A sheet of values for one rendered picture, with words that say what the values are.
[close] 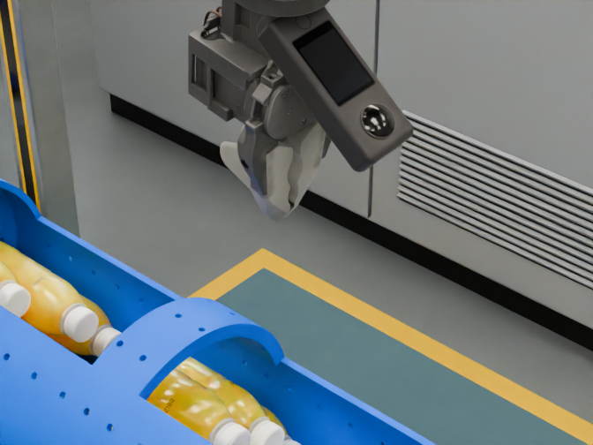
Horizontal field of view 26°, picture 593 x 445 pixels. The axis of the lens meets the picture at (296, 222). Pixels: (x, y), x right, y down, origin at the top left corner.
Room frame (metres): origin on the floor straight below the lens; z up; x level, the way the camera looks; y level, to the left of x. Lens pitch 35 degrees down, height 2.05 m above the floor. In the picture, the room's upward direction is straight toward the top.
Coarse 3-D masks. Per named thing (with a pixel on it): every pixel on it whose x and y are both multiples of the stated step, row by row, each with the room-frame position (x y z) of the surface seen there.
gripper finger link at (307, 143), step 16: (304, 128) 0.79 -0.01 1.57; (320, 128) 0.79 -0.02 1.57; (288, 144) 0.79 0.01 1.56; (304, 144) 0.78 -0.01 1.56; (320, 144) 0.80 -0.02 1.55; (304, 160) 0.79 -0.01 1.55; (320, 160) 0.80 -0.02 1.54; (288, 176) 0.79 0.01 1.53; (304, 176) 0.79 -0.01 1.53; (304, 192) 0.79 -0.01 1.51
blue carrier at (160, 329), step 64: (0, 192) 1.33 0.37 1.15; (64, 256) 1.28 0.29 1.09; (0, 320) 1.01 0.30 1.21; (128, 320) 1.20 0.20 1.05; (192, 320) 0.98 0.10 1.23; (0, 384) 0.96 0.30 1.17; (64, 384) 0.93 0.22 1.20; (128, 384) 0.91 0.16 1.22; (256, 384) 1.07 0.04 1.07; (320, 384) 1.01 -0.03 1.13
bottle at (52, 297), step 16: (0, 256) 1.22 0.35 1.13; (16, 256) 1.22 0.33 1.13; (16, 272) 1.19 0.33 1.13; (32, 272) 1.19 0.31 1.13; (48, 272) 1.20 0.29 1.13; (32, 288) 1.17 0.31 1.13; (48, 288) 1.16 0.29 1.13; (64, 288) 1.17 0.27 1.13; (32, 304) 1.15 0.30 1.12; (48, 304) 1.15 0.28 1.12; (64, 304) 1.15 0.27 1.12; (80, 304) 1.15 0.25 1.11; (32, 320) 1.15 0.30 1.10; (48, 320) 1.14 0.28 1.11; (64, 320) 1.13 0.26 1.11
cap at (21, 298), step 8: (8, 288) 1.13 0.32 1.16; (16, 288) 1.13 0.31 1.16; (24, 288) 1.14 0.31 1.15; (0, 296) 1.12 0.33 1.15; (8, 296) 1.12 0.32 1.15; (16, 296) 1.12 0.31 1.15; (24, 296) 1.13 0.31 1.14; (0, 304) 1.12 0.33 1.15; (8, 304) 1.12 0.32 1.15; (16, 304) 1.12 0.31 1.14; (24, 304) 1.13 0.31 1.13; (16, 312) 1.12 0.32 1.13; (24, 312) 1.13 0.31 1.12
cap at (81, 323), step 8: (72, 312) 1.14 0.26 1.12; (80, 312) 1.14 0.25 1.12; (88, 312) 1.14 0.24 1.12; (72, 320) 1.13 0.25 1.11; (80, 320) 1.13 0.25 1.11; (88, 320) 1.14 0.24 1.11; (96, 320) 1.14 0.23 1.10; (64, 328) 1.13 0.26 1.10; (72, 328) 1.12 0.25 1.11; (80, 328) 1.13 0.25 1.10; (88, 328) 1.13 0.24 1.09; (96, 328) 1.14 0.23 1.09; (72, 336) 1.12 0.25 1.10; (80, 336) 1.13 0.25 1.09; (88, 336) 1.13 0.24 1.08
